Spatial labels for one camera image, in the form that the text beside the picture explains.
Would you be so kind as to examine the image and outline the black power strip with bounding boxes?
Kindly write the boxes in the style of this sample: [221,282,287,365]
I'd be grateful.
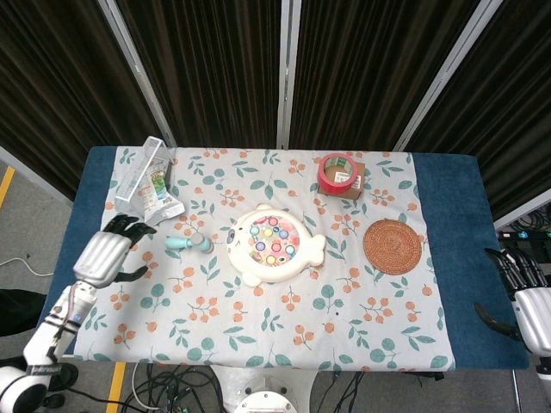
[497,229,551,242]

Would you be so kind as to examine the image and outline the clear plastic rectangular box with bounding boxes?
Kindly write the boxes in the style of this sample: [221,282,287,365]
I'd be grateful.
[114,136,168,215]

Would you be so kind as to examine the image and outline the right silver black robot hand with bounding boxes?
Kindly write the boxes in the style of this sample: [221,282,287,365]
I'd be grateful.
[473,247,551,356]

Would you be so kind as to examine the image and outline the black cable bundle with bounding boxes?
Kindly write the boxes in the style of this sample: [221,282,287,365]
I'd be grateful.
[72,363,229,413]

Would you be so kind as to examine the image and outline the blue table cover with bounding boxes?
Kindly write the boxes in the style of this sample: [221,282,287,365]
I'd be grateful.
[38,145,531,372]

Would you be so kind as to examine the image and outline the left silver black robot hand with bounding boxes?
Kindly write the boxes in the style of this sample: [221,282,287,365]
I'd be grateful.
[71,214,158,289]

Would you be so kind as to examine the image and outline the dark folding screen partition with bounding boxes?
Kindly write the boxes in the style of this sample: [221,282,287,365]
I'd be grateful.
[0,0,551,225]

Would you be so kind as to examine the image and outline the white seal-shaped pop-button toy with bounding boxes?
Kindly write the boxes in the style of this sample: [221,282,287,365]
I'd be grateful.
[226,203,326,288]

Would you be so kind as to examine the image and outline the crumpled silver snack pouch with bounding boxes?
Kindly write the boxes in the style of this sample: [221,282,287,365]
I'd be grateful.
[136,152,186,225]

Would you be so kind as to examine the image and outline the red tape roll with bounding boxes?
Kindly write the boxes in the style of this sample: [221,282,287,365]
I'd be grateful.
[317,152,359,196]

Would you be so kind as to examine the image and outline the floral patterned tablecloth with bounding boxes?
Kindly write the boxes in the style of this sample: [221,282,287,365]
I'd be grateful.
[71,145,455,373]

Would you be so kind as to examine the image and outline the round woven rattan coaster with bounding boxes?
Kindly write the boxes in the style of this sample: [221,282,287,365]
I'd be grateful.
[362,219,424,274]

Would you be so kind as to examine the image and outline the white floor cable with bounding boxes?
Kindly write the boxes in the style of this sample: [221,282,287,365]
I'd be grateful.
[0,256,54,277]

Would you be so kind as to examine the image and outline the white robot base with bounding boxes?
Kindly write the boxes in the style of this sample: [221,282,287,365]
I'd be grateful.
[213,364,321,413]

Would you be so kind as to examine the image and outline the brown cardboard box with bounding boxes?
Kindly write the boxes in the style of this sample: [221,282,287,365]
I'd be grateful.
[317,162,367,200]

